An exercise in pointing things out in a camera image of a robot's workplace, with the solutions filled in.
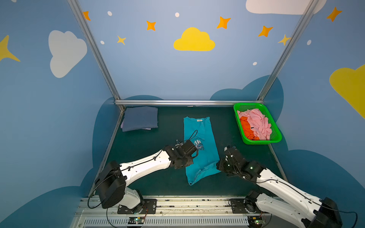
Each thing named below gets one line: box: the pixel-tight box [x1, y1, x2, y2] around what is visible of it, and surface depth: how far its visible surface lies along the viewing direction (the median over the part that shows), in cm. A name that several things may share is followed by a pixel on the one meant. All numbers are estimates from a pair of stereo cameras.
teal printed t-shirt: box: [183, 116, 221, 185], surface depth 101 cm
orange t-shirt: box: [240, 116, 260, 141], surface depth 106 cm
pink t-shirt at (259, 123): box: [236, 108, 272, 141], surface depth 107 cm
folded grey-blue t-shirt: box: [122, 105, 159, 133], surface depth 114 cm
